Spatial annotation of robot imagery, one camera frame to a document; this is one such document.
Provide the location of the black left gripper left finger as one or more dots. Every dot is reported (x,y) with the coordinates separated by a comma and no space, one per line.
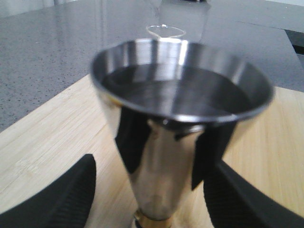
(65,203)

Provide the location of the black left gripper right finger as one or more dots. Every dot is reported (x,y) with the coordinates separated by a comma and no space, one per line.
(232,202)

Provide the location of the steel double jigger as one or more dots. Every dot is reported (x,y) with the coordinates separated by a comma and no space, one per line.
(173,107)

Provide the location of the clear glass beaker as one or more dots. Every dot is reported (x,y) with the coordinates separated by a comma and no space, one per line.
(165,31)

